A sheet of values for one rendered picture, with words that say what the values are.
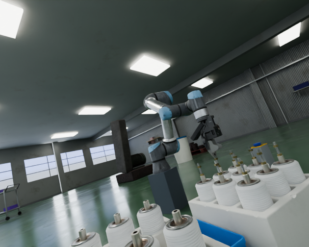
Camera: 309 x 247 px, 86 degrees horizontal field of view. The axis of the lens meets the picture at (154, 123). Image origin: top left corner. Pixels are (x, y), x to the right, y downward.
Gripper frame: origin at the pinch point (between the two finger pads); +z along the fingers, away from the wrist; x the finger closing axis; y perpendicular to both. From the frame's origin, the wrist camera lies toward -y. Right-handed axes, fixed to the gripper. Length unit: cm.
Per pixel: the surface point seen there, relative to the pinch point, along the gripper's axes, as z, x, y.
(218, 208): 16.9, -22.4, 5.7
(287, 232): 23.4, -23.2, 25.5
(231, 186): 11.0, -17.5, 11.7
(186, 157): 23, 317, -243
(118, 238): 13, -54, -14
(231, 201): 16.0, -19.1, 10.1
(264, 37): -253, 551, 21
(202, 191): 12.5, -15.7, -2.8
